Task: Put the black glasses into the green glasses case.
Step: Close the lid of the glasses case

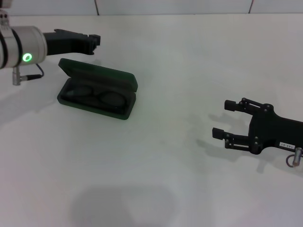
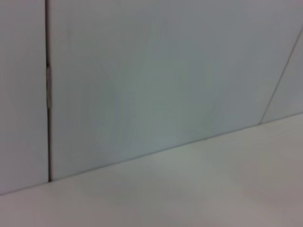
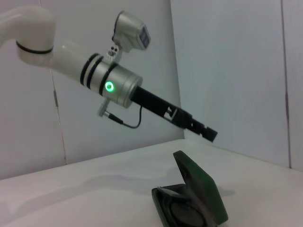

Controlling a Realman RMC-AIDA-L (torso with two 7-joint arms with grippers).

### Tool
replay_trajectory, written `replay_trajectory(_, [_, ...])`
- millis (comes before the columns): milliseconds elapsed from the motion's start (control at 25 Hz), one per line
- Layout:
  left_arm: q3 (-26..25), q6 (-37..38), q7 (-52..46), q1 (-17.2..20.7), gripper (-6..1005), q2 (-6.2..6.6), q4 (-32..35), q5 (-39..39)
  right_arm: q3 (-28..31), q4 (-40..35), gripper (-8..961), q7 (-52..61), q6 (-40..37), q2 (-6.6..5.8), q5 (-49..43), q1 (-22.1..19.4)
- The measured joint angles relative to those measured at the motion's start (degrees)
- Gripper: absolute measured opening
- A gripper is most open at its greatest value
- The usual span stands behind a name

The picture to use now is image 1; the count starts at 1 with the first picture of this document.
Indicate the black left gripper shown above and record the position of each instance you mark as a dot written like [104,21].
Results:
[66,43]

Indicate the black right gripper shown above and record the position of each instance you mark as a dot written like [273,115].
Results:
[277,132]

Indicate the green glasses case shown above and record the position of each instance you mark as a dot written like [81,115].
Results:
[104,73]

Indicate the black glasses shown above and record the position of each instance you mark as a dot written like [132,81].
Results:
[98,95]

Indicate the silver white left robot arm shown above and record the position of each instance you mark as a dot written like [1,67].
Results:
[23,47]

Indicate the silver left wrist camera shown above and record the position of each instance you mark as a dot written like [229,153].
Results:
[3,17]

